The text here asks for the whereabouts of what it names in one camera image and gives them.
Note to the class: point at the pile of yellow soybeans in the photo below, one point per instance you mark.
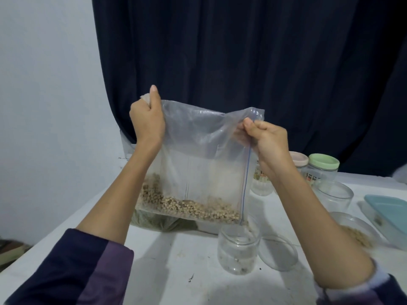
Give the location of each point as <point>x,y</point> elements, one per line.
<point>358,236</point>

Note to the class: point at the person's left hand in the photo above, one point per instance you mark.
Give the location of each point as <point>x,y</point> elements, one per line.
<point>147,123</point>

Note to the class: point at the transparent jar blue lid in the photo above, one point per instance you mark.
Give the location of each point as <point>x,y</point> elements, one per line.
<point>262,181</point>

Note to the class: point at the transparent jar pink lid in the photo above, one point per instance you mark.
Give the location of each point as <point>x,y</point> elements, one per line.
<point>300,158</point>

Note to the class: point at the clear zip bag of black-eyed peas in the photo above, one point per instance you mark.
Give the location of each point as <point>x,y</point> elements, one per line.
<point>197,162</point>

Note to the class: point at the person's right hand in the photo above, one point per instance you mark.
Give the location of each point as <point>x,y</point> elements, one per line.
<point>270,149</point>

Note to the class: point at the teal lidded plastic container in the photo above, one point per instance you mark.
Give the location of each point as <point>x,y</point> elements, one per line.
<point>389,216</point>

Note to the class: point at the person's left forearm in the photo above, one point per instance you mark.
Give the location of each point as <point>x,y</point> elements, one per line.
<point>105,212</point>

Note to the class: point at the clear bag with green beans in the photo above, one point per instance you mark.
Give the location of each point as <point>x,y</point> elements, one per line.
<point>156,221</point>

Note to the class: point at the transparent jar green lid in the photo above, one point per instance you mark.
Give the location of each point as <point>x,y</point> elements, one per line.
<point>324,163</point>

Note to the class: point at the person's right forearm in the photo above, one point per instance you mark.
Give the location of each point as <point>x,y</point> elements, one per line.
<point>318,238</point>

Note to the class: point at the dark navy curtain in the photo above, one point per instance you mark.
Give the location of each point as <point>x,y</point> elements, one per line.
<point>254,54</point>

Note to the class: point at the clear round lid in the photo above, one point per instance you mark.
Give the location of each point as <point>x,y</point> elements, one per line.
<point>278,254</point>

